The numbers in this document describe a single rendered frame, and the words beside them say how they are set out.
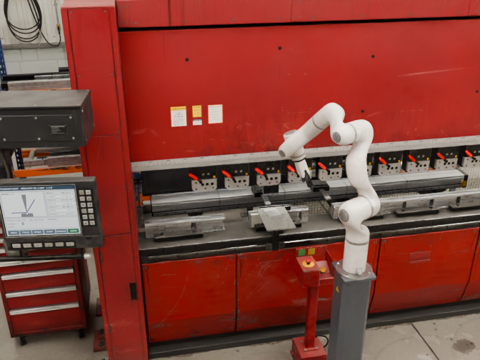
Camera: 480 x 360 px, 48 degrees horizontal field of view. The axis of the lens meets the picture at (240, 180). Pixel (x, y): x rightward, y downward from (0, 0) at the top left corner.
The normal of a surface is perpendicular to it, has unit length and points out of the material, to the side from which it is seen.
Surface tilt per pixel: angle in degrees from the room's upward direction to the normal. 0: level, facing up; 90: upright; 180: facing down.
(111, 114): 90
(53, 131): 90
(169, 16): 90
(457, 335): 0
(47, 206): 90
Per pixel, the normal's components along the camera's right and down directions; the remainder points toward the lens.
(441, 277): 0.19, 0.42
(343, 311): -0.54, 0.37
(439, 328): 0.00, -0.90
